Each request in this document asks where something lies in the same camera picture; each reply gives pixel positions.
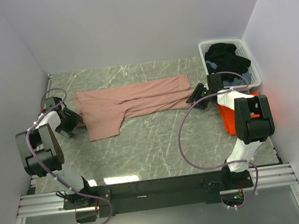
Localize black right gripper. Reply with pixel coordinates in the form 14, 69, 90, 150
184, 82, 214, 112

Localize pink printed t-shirt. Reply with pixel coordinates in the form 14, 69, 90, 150
74, 75, 193, 141

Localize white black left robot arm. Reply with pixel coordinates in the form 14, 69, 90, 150
14, 97, 94, 207

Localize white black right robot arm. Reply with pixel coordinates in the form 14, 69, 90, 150
186, 71, 275, 189

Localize blue garment in basket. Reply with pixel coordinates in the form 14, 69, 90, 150
206, 61, 252, 86

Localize black t-shirt in basket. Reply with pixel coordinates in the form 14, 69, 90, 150
204, 43, 251, 75

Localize folded orange t-shirt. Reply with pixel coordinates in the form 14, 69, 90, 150
217, 91, 259, 136

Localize white plastic laundry basket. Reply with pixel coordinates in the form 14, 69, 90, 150
198, 38, 262, 90

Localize black robot mounting base bar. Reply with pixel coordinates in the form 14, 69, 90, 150
63, 168, 254, 223

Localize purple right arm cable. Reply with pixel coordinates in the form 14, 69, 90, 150
171, 68, 265, 216

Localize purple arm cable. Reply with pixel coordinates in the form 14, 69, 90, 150
21, 83, 116, 224
171, 68, 265, 216

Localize aluminium frame rail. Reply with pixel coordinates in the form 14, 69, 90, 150
17, 163, 299, 218

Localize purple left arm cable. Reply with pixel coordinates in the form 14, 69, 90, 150
21, 83, 116, 224

